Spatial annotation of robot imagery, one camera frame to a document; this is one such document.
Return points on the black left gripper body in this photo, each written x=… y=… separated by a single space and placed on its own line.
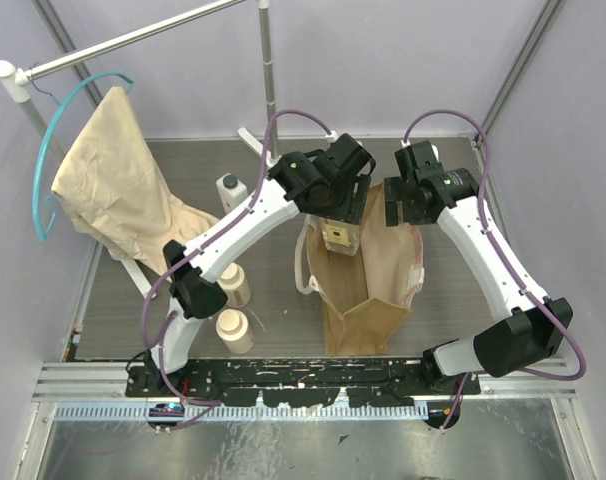
x=344 y=213

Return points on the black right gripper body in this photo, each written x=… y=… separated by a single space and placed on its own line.
x=399 y=190

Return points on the clear glass perfume bottle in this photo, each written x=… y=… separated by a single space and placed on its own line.
x=340 y=237

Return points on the white bottle with dark cap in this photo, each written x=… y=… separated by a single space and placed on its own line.
x=232 y=192

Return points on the brown canvas tote bag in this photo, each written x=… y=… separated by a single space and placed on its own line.
x=368 y=296

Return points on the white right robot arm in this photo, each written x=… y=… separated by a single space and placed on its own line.
x=527 y=323

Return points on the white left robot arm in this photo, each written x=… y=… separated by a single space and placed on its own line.
x=329 y=184

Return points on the beige bottle upper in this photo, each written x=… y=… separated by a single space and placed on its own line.
x=233 y=282

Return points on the beige bottle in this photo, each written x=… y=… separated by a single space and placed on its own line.
x=233 y=282
x=232 y=327

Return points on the beige bottle lower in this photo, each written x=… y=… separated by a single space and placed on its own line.
x=232 y=327

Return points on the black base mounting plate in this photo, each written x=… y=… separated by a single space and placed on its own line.
x=295 y=382

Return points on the beige cloth garment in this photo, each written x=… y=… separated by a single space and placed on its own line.
x=111 y=187

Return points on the metal clothes rack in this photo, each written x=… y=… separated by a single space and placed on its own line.
x=200 y=79

